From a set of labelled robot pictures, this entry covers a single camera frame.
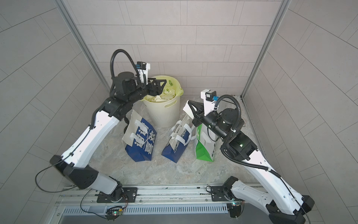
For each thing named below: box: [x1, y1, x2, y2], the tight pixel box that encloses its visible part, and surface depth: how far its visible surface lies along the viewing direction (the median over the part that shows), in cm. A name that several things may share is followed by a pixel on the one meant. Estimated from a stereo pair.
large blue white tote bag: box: [121, 109, 158, 163], surface depth 78 cm
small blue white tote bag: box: [161, 120, 198, 164], surface depth 77 cm
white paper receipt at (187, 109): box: [182, 99, 195, 119], surface depth 59 cm
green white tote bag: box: [194, 124, 217, 162], surface depth 74 cm
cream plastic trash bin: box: [143, 93, 181, 128], surface depth 86 cm
